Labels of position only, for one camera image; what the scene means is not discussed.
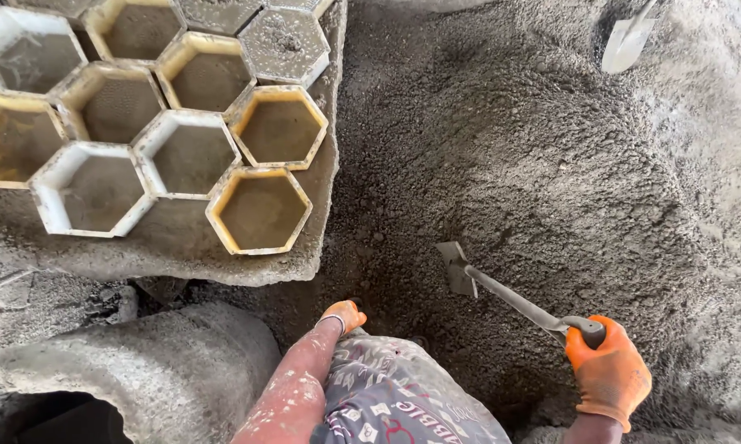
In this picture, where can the person's right fingers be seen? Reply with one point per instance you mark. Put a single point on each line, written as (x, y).
(577, 338)

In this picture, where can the group of hexagonal plastic moulds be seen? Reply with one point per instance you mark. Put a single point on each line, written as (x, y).
(179, 151)

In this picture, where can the grey concrete pipe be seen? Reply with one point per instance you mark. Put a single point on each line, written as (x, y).
(161, 354)

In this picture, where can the person's right hand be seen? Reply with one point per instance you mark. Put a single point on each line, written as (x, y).
(611, 373)

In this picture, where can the patterned grey shorts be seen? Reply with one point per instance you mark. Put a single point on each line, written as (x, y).
(395, 394)

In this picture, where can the concrete-crusted work slab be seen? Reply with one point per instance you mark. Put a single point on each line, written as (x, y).
(167, 250)

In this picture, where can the metal shovel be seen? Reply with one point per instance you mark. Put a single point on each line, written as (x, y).
(626, 40)

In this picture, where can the person's left hand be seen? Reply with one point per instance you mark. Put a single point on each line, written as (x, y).
(341, 314)

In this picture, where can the heap of grey concrete mix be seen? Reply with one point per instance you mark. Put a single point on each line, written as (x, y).
(531, 154)

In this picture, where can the person's left fingers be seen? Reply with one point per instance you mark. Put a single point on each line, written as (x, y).
(355, 314)

